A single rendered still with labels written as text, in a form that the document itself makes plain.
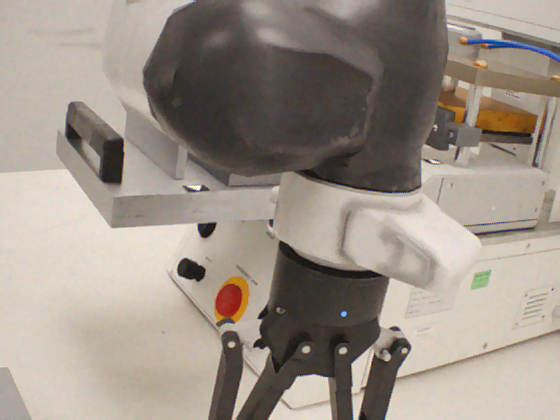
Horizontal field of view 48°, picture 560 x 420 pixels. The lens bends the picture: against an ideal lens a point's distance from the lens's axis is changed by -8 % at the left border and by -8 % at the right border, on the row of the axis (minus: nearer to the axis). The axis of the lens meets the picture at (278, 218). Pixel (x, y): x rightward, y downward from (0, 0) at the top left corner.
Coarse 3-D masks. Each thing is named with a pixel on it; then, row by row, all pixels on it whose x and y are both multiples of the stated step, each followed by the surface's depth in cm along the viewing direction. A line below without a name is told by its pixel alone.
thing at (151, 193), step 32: (64, 128) 72; (128, 128) 71; (64, 160) 69; (96, 160) 63; (128, 160) 64; (160, 160) 64; (192, 160) 67; (96, 192) 59; (128, 192) 56; (160, 192) 57; (192, 192) 58; (224, 192) 60; (256, 192) 62; (128, 224) 56; (160, 224) 58
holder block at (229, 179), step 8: (200, 160) 66; (208, 168) 64; (216, 168) 63; (216, 176) 63; (224, 176) 62; (232, 176) 61; (240, 176) 62; (256, 176) 62; (264, 176) 63; (272, 176) 63; (232, 184) 61; (240, 184) 62; (248, 184) 62; (256, 184) 63; (264, 184) 63; (272, 184) 64
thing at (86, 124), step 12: (72, 108) 66; (84, 108) 65; (72, 120) 66; (84, 120) 62; (96, 120) 61; (72, 132) 68; (84, 132) 62; (96, 132) 58; (108, 132) 58; (96, 144) 58; (108, 144) 56; (120, 144) 57; (108, 156) 57; (120, 156) 57; (108, 168) 57; (120, 168) 58
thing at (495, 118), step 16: (448, 80) 82; (448, 96) 79; (464, 96) 82; (480, 112) 74; (496, 112) 76; (512, 112) 78; (528, 112) 81; (480, 128) 75; (496, 128) 77; (512, 128) 79; (528, 128) 80; (528, 144) 81
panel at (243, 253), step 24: (192, 240) 90; (216, 240) 86; (240, 240) 82; (264, 240) 79; (216, 264) 84; (240, 264) 81; (264, 264) 78; (192, 288) 86; (216, 288) 82; (264, 288) 76; (216, 312) 81; (240, 312) 77; (264, 360) 72
